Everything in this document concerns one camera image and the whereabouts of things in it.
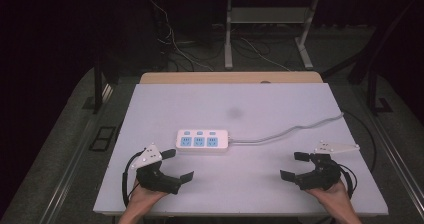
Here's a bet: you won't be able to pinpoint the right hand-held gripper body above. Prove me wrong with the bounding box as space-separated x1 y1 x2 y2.
294 140 361 192

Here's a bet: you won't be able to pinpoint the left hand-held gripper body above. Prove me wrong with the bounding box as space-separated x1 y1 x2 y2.
129 143 183 196

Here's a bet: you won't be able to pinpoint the white power strip blue sockets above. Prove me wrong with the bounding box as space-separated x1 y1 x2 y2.
175 129 230 153

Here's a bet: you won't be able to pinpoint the person's right hand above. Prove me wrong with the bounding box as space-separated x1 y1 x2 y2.
305 180 352 212

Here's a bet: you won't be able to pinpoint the person's left hand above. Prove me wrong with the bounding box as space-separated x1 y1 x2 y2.
128 180 168 209

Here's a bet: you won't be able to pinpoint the black floor socket plate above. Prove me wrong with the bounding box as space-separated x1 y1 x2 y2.
88 126 117 152

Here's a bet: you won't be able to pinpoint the black metal stand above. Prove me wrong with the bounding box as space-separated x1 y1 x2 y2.
365 67 395 116

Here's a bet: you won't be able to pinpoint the wooden table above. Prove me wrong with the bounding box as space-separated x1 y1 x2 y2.
139 71 324 85

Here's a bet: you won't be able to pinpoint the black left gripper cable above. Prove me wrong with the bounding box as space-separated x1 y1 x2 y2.
121 150 145 208

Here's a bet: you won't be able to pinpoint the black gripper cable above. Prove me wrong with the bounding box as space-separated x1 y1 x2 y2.
121 150 145 208
338 163 359 199

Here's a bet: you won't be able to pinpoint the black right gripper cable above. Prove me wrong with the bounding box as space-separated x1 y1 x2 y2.
338 163 359 199

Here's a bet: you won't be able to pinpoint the white power strip cable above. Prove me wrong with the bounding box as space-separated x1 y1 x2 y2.
228 112 345 145

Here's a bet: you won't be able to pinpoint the black cable beside table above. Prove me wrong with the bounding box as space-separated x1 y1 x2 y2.
342 109 378 173

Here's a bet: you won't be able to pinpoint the metal floor rail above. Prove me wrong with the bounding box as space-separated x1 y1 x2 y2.
39 83 115 224
353 90 424 218

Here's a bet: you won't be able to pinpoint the black metal post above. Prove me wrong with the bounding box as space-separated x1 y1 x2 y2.
92 62 105 115

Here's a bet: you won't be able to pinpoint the white floor cable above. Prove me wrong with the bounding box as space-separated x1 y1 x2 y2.
147 0 215 73

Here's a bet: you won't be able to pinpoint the white metal desk frame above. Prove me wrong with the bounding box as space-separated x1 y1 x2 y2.
223 0 315 71

